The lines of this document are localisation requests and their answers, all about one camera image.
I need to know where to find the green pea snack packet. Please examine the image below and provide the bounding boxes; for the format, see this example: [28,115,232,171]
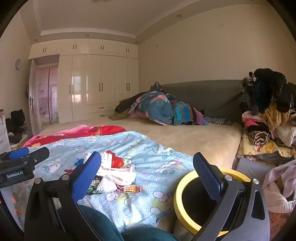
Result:
[87,176,102,195]

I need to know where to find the olive brown cloth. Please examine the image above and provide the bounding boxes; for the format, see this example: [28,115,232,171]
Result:
[109,93,148,120]

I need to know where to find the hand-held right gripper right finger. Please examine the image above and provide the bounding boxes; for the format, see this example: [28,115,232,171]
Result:
[192,152,271,241]

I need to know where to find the pink candy wrapper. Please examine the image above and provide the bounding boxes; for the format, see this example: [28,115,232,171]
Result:
[117,185,141,193]

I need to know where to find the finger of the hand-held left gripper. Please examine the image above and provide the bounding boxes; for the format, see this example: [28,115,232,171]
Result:
[9,147,30,160]
[27,146,50,163]

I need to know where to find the cream wardrobe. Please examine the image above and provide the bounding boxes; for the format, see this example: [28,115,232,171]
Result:
[29,38,139,123]

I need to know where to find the pink cartoon sliding door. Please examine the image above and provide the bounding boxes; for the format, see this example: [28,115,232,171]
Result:
[37,66,59,124]

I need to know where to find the pale pink cloth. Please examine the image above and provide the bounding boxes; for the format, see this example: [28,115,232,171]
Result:
[262,159,296,212]

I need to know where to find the pile of clothes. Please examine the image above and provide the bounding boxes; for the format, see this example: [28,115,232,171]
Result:
[239,68,296,147]

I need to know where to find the white printed plastic bag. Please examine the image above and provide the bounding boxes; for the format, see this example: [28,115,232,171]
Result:
[96,152,137,186]

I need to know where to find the red plastic bag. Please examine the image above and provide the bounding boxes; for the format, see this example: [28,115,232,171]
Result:
[106,150,125,167]

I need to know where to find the white cotton swab pack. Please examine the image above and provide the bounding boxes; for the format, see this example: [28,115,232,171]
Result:
[94,177,116,192]

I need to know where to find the striped blanket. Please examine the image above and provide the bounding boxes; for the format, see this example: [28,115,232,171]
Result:
[172,101,208,126]

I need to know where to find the red blanket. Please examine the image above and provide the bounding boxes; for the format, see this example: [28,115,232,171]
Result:
[23,125,127,147]

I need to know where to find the grey headboard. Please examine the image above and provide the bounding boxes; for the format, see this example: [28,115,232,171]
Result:
[159,80,245,126]

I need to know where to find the yellow cartoon sheet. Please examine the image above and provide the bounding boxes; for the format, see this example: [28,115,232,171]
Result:
[237,130,296,160]

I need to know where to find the white drawer cabinet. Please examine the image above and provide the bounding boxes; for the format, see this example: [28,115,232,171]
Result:
[0,110,11,153]

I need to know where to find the yellow rimmed black bin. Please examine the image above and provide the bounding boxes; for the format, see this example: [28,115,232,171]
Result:
[173,167,252,235]

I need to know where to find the blue floral quilt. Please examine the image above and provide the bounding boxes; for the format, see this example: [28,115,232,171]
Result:
[128,82,176,126]

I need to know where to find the blue cartoon print blanket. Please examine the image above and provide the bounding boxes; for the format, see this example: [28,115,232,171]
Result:
[14,131,195,234]

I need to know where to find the person's left hand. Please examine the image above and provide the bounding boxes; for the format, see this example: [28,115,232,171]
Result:
[10,192,23,217]

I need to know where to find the grey bedside bench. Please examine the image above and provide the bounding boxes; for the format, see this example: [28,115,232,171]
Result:
[233,158,273,178]

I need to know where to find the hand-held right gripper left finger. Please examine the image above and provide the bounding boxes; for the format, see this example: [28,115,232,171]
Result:
[24,151,104,241]

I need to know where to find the dark patterned cloth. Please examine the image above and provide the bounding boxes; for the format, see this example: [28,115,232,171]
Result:
[203,116,232,126]

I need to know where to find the white room door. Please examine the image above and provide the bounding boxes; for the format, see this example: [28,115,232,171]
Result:
[28,59,43,137]

